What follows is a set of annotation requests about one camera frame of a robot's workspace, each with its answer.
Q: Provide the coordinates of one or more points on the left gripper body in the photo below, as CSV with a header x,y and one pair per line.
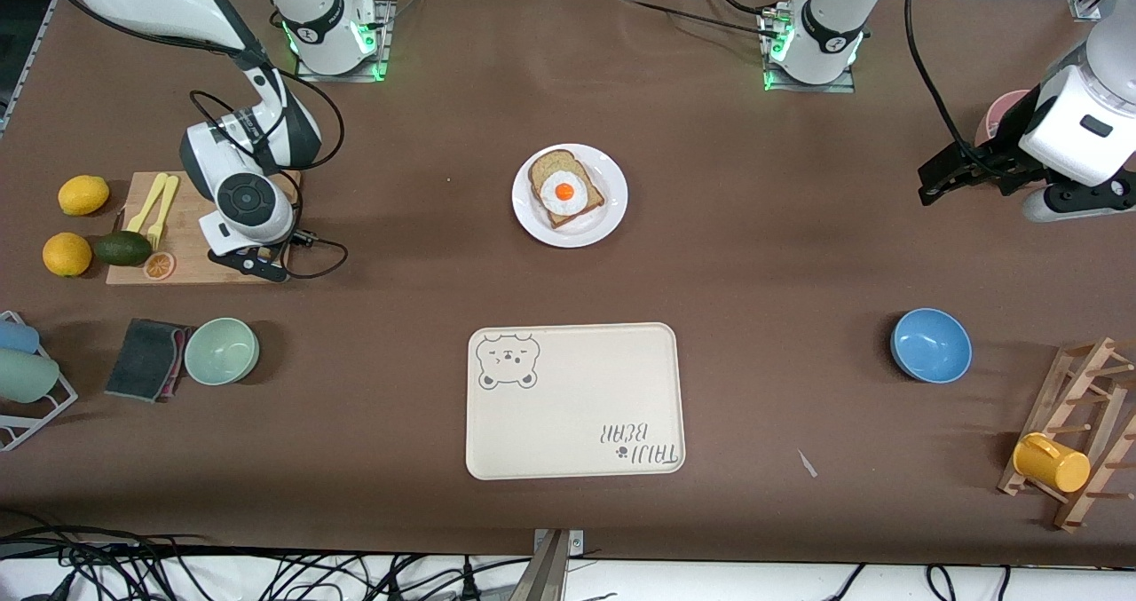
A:
x,y
1001,162

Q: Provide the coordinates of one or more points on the white round plate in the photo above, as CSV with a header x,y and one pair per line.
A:
x,y
532,226

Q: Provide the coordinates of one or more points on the seeded brown bread slice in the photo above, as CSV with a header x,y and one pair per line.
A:
x,y
546,168

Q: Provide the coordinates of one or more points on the fried egg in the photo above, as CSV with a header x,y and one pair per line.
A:
x,y
564,193

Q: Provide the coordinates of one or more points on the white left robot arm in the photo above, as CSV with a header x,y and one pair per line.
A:
x,y
834,24

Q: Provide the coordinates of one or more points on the wooden cutting board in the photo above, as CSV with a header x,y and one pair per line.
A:
x,y
191,268

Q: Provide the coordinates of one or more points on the yellow plastic fork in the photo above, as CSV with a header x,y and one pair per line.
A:
x,y
163,210

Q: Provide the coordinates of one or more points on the pink bowl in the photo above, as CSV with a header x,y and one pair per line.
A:
x,y
1007,102

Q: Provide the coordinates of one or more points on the orange fruit slice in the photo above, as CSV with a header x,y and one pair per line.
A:
x,y
159,266

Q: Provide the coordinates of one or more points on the yellow plastic knife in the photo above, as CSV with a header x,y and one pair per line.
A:
x,y
146,203

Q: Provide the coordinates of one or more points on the dark green avocado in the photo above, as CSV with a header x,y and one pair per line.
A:
x,y
122,249

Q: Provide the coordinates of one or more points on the pale green bowl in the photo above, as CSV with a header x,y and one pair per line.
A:
x,y
221,351

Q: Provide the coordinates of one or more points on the yellow lemon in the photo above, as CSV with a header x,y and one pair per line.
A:
x,y
83,195

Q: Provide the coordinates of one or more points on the grey and pink folded cloth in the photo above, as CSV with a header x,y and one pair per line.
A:
x,y
142,359

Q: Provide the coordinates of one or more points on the round yellow-orange citrus fruit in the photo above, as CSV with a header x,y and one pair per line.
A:
x,y
67,255

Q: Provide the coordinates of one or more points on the blue bowl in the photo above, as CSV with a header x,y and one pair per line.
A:
x,y
932,345

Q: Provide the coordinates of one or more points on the wooden mug rack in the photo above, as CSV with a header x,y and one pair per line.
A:
x,y
1061,388

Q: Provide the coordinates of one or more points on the light blue cup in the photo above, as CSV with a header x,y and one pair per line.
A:
x,y
18,336

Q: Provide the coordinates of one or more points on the pale green cup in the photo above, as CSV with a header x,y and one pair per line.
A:
x,y
27,376

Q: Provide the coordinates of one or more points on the yellow mug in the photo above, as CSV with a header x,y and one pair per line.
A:
x,y
1052,463

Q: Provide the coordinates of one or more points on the small white paper scrap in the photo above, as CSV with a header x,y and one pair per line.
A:
x,y
807,463

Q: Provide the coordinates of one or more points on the cream tray with bear print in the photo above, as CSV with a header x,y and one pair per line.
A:
x,y
577,401

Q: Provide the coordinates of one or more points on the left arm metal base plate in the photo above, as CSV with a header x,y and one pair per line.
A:
x,y
843,88

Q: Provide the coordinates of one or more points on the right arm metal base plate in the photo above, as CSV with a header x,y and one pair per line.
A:
x,y
387,46

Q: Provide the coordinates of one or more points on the metal mount bracket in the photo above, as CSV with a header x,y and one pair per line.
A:
x,y
548,574

